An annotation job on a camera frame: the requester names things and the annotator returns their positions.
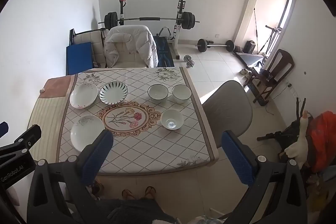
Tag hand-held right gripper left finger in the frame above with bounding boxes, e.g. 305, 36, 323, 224
27, 130, 114, 224

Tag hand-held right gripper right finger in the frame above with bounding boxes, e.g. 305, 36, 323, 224
221, 130, 307, 224

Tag white plate grey floral rim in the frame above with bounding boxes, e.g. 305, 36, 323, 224
70, 115, 105, 153

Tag pink speckled white plate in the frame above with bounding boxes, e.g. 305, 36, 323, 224
70, 82, 99, 109

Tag blue leaf pattern plate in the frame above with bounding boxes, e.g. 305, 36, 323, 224
99, 81, 129, 104

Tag plain white bowl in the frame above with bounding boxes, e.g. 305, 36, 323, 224
160, 109, 183, 130

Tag short barbell black plates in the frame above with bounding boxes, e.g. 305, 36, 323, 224
197, 38, 235, 53

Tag long barbell black plates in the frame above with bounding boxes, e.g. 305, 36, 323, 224
98, 11, 200, 30

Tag beige striped cloth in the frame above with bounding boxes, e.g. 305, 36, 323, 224
29, 74, 78, 164

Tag brown slipper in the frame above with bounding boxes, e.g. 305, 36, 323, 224
91, 179, 104, 194

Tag floral printed tablecloth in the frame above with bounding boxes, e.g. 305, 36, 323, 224
56, 67, 219, 176

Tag grey chair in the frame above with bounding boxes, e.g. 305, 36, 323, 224
202, 80, 254, 151

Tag person's left foot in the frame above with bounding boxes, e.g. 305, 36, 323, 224
121, 189, 136, 200

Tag person's foot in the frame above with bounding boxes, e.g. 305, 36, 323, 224
121, 189, 136, 200
144, 186, 156, 199

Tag white duck plush toy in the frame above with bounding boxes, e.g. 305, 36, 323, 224
284, 110, 310, 169

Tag person's right foot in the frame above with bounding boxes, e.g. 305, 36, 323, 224
144, 186, 156, 199

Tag person's dark trousers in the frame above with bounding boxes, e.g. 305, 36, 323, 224
100, 198, 176, 224

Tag dark-rimmed pale bowl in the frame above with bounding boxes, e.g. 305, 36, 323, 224
147, 84, 169, 102
172, 84, 192, 104

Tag orange bag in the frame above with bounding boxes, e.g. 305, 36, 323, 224
306, 111, 336, 174

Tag blue folded mat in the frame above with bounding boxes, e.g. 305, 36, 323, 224
66, 42, 94, 75

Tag cream armchair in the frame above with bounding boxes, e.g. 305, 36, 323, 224
106, 40, 148, 69

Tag treadmill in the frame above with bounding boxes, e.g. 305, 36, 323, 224
234, 25, 282, 67

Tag dark wooden chair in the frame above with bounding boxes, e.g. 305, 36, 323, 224
244, 49, 295, 106

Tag cream padded folding chair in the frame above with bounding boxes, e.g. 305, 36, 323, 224
70, 28, 107, 68

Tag black cylindrical appliance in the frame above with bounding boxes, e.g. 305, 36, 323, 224
245, 40, 256, 54

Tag white down jacket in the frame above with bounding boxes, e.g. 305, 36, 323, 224
103, 25, 159, 68

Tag blue patterned bench pad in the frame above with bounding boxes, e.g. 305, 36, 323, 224
153, 35, 175, 67

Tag weight bench rack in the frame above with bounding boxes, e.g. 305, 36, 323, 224
117, 0, 185, 60

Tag black metal frame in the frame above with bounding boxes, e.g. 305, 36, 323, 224
257, 97, 308, 152

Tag door frame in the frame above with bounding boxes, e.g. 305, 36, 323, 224
235, 0, 301, 56

